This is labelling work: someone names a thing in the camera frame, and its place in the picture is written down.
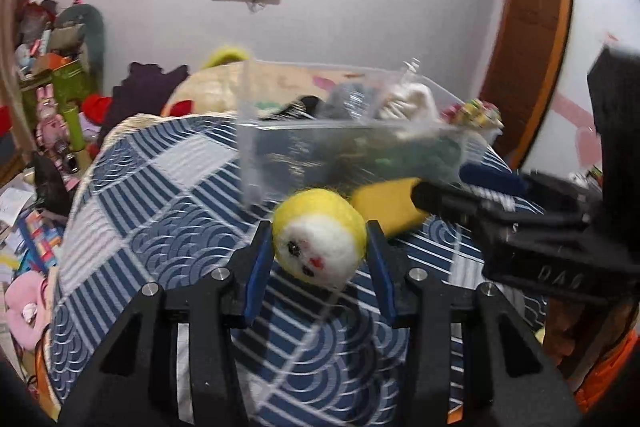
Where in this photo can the green knitted cloth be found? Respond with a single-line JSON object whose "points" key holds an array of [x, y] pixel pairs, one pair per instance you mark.
{"points": [[438, 158]]}

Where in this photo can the red plush item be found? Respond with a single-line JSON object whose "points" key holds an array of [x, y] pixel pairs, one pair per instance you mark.
{"points": [[95, 108]]}

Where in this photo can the green storage bag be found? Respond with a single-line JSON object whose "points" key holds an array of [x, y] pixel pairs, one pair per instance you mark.
{"points": [[71, 82]]}

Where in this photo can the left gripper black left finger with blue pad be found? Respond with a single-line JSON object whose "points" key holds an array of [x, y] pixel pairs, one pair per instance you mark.
{"points": [[250, 269]]}

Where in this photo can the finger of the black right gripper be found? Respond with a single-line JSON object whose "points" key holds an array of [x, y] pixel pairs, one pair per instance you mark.
{"points": [[548, 192], [488, 220]]}

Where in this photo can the clear plastic storage box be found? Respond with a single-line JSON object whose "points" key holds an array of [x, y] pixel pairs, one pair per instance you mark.
{"points": [[280, 158]]}

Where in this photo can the black plastic bag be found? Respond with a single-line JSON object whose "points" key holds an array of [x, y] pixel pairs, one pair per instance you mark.
{"points": [[52, 195]]}

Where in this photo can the white sliding door with hearts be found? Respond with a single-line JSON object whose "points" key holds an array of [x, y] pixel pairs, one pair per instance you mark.
{"points": [[567, 140]]}

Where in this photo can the black bag with patterned strap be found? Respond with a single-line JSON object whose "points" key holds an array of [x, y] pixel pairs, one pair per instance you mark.
{"points": [[302, 108]]}

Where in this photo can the grey knit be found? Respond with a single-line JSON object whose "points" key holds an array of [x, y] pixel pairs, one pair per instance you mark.
{"points": [[351, 101]]}

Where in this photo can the yellow white felt ball face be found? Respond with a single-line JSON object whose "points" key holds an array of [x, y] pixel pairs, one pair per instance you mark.
{"points": [[319, 238]]}

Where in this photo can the right hand on gripper handle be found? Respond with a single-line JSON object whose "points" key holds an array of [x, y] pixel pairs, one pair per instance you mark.
{"points": [[562, 335]]}

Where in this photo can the dark purple garment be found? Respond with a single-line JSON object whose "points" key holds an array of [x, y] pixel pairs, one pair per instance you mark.
{"points": [[145, 90]]}

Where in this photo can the colourful blue box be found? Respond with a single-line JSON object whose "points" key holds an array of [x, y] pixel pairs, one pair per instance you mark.
{"points": [[42, 242]]}

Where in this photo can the blue white patterned bedspread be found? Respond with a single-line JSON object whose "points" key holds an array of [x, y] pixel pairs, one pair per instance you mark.
{"points": [[162, 203]]}

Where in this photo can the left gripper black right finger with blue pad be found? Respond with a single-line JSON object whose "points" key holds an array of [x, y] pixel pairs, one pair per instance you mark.
{"points": [[388, 268]]}

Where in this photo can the brown wooden wardrobe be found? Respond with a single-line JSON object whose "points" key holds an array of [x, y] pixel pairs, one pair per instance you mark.
{"points": [[524, 69]]}

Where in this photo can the pink rabbit doll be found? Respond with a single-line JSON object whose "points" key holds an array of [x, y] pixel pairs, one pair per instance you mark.
{"points": [[51, 131]]}

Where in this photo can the beige plush blanket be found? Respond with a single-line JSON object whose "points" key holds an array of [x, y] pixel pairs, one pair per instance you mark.
{"points": [[218, 89]]}

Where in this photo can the green bottle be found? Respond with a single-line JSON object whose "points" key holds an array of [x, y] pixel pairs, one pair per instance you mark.
{"points": [[75, 135]]}

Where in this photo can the grey green neck pillow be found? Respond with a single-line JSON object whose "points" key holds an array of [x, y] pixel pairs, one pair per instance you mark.
{"points": [[91, 35]]}

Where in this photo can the colourful fabric scrunchie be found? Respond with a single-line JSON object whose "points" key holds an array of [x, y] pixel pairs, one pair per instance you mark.
{"points": [[475, 114]]}

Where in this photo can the pink plush toy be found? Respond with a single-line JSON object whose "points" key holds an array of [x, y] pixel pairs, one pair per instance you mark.
{"points": [[27, 313]]}

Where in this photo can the yellow green sponge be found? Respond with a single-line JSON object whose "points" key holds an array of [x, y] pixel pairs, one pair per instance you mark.
{"points": [[390, 204]]}

